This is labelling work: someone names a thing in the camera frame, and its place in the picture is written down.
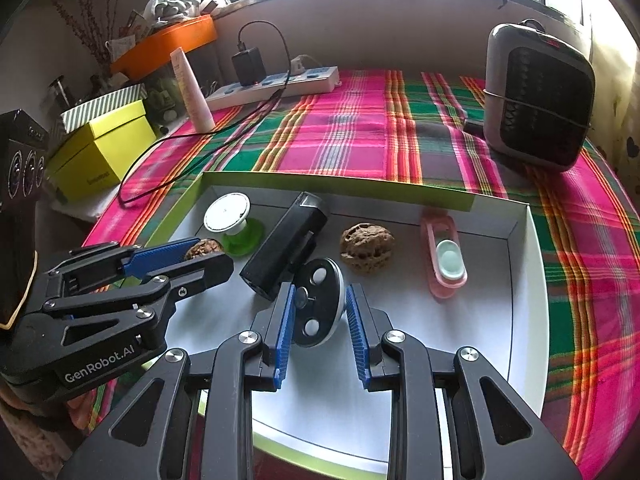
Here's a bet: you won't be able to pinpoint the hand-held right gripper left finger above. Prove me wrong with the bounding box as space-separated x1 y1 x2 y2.
57 282 298 480

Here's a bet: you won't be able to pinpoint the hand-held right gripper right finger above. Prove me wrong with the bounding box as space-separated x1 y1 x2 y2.
346 282 583 480

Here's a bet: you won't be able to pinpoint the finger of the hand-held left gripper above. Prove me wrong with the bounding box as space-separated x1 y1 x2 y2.
45 252 235 348
47 237 202 291

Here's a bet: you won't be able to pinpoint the brown walnut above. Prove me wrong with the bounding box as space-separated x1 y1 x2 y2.
340 223 396 275
184 238 224 261

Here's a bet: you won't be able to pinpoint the black oval disc with buttons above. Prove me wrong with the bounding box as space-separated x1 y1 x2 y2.
292 257 346 348

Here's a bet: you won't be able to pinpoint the green spool with white top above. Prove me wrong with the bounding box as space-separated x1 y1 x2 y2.
202 192 264 256

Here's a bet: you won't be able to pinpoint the black rectangular flashlight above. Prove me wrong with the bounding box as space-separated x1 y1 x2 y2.
240 191 329 301

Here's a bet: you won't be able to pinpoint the green and white cardboard box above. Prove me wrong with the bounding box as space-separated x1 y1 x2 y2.
92 171 549 467

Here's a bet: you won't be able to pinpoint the pink clip with green pad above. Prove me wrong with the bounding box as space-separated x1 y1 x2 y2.
420 212 469 301

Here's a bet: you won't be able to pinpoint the person's left forearm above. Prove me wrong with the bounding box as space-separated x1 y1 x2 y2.
0 375 76 480

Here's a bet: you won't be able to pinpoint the yellow box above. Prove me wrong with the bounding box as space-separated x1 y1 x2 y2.
45 99 158 198

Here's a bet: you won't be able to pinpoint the striped box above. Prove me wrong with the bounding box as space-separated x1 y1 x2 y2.
60 82 148 133

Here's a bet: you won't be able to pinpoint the pale cream tube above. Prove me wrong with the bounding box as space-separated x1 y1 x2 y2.
170 47 217 132

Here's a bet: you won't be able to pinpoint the pink green plaid tablecloth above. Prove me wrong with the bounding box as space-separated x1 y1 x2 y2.
70 67 628 466

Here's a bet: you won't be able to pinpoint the clear bin with orange lid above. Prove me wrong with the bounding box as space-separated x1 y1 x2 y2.
109 14 219 126

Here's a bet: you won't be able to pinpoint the white power strip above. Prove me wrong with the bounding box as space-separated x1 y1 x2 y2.
202 65 341 108

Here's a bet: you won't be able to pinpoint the dried branches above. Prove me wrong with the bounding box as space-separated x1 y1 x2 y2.
50 0 121 78

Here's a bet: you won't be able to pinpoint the white plastic bags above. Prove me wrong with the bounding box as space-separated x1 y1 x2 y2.
125 0 221 28

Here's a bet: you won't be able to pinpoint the grey space heater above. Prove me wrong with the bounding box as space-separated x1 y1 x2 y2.
482 19 597 172

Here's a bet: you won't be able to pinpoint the cream curtain with hearts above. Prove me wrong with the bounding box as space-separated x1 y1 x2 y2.
582 0 640 181

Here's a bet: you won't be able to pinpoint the black charger with cable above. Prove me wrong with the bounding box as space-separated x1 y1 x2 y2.
118 21 292 208

